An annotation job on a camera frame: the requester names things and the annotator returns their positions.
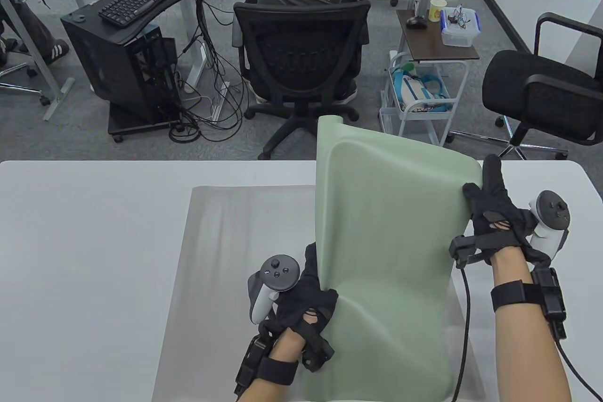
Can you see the person's right hand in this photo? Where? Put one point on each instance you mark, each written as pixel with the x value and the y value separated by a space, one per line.
pixel 499 213

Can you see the person's left hand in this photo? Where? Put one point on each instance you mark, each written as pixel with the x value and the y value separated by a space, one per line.
pixel 306 300

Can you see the grey white hand controller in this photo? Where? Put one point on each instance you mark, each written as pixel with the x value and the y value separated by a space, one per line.
pixel 278 270
pixel 551 213

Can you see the grey desk mat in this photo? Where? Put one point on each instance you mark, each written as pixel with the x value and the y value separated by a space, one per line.
pixel 226 279

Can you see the pale green desk mat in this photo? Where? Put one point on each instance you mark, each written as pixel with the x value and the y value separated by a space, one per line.
pixel 386 232

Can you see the person's right forearm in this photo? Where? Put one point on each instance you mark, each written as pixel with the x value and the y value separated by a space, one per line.
pixel 527 350

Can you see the black right glove sensor box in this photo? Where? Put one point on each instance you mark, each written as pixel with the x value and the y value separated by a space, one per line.
pixel 464 249

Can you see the black glove sensor box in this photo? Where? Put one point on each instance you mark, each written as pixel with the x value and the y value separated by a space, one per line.
pixel 318 355
pixel 464 249

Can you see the black left glove sensor box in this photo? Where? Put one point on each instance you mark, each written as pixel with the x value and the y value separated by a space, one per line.
pixel 318 355

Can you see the black armchair with chrome legs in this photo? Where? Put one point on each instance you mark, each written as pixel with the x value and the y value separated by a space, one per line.
pixel 532 86

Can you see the blue and white bag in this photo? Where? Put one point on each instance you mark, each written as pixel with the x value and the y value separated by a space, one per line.
pixel 414 91

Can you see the clear box with blue latches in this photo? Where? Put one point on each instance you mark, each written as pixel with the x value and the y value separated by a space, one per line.
pixel 459 34

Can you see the brown side table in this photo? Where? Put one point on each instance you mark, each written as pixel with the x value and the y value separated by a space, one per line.
pixel 424 44

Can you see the white power strip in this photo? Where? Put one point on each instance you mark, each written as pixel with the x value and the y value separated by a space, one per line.
pixel 217 112

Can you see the black computer mouse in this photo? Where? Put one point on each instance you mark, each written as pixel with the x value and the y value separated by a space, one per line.
pixel 416 22

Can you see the yellow paper cup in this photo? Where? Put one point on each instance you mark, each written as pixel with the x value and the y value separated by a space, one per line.
pixel 436 11

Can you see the black rolling computer platform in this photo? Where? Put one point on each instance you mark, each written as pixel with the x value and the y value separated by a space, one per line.
pixel 122 126

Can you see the black mesh office chair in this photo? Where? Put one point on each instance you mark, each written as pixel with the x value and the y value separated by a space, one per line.
pixel 301 44

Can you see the black computer tower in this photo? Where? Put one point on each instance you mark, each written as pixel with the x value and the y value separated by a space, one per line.
pixel 94 53

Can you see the chrome office chair base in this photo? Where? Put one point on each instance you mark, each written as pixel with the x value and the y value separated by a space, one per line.
pixel 44 100

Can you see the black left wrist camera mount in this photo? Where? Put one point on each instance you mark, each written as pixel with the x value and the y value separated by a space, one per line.
pixel 278 371

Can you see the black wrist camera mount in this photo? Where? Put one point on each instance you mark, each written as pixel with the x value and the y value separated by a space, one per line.
pixel 513 296
pixel 278 371

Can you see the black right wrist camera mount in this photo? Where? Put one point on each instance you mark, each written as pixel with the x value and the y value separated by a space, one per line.
pixel 513 296

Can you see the grey metal desk frame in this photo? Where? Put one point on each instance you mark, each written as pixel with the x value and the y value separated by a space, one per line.
pixel 59 100

